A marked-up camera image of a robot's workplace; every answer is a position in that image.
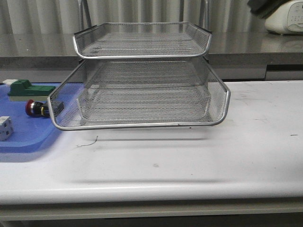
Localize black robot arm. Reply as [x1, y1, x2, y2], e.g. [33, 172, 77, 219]
[247, 0, 288, 18]

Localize grey metal rack frame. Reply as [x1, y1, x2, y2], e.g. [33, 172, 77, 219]
[78, 0, 212, 64]

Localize white kitchen appliance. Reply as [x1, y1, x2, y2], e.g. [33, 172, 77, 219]
[265, 0, 303, 35]

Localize white terminal block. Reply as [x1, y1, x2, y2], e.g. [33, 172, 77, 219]
[0, 116, 14, 141]

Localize silver mesh top tray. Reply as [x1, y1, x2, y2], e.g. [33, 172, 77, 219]
[72, 22, 212, 59]

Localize green electrical module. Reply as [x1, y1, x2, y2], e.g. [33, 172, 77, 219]
[7, 79, 56, 101]

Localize red emergency stop button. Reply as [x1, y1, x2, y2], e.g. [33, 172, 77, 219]
[25, 99, 64, 118]

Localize grey back counter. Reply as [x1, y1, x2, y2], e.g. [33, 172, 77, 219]
[0, 32, 303, 82]

